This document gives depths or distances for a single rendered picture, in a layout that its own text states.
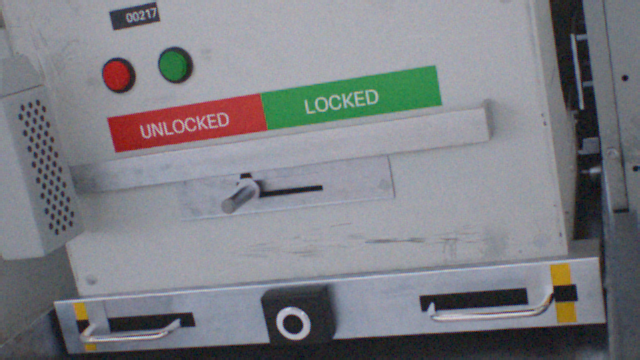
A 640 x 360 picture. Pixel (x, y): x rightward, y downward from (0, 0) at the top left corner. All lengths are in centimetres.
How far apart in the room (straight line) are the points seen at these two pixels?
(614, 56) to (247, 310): 52
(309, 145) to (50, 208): 24
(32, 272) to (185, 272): 35
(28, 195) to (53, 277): 41
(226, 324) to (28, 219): 21
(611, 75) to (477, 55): 37
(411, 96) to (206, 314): 30
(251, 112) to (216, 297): 18
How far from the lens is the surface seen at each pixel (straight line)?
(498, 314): 75
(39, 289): 119
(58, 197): 83
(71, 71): 87
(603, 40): 109
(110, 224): 90
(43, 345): 95
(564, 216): 78
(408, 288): 79
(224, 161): 78
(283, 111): 79
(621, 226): 108
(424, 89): 75
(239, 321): 86
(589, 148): 119
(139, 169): 81
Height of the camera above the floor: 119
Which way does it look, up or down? 13 degrees down
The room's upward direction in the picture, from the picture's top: 12 degrees counter-clockwise
